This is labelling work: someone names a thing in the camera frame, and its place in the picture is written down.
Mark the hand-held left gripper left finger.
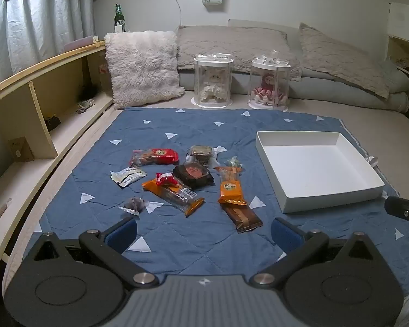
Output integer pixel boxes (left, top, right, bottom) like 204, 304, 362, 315
22, 217, 159, 288

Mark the long orange clear snack packet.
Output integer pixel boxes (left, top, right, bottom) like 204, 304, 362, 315
142, 177, 205, 217

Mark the white shallow cardboard box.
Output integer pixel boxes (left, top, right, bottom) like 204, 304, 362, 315
255, 130, 386, 214

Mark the green glass bottle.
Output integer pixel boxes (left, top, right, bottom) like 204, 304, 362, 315
113, 3, 125, 34

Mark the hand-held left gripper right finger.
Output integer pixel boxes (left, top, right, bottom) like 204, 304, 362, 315
250, 217, 384, 288

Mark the coiled rope bundle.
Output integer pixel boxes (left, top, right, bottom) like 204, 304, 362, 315
77, 99, 95, 114

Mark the blue quilted triangle-print mat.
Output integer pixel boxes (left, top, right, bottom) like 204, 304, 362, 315
24, 107, 409, 295

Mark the orange labelled snack packet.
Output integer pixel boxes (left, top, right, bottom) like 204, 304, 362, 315
215, 167, 248, 207

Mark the wide grey quilted pillow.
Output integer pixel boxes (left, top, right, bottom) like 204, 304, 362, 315
175, 25, 302, 82

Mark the red cookie packet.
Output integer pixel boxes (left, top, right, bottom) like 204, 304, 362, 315
130, 148, 180, 166

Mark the pink flat object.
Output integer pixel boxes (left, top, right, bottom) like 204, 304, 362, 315
64, 37, 98, 52

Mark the clear packet of brown squares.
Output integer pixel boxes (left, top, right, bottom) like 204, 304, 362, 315
186, 145, 222, 168

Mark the curved wooden shelf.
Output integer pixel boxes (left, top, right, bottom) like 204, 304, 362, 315
0, 39, 115, 266

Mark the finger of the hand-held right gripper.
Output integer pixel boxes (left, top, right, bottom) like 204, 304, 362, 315
384, 196, 409, 220

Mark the clear case with red doll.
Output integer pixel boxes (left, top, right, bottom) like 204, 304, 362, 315
247, 54, 291, 111

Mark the clear case with white doll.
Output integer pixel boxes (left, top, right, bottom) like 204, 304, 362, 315
191, 53, 235, 107

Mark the small dark wrapped candy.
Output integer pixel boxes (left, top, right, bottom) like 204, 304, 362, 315
119, 197, 147, 216

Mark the small white snack packet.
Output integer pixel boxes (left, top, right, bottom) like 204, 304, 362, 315
110, 164, 147, 189

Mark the brown snack bar packet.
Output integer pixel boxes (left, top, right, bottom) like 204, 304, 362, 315
221, 202, 264, 234

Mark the small cardboard box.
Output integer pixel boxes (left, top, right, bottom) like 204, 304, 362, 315
8, 137, 35, 162

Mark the fluffy cream pillow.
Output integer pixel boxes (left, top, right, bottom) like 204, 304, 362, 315
104, 31, 185, 110

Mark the small red candy packet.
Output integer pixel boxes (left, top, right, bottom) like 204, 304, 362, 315
156, 172, 175, 187

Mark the white hanging cable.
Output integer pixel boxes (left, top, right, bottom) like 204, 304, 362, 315
170, 0, 184, 28

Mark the pale blue curtain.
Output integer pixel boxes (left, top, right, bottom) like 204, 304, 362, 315
0, 0, 96, 91

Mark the dark round cake packet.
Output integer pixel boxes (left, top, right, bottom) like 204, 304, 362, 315
172, 163, 215, 190

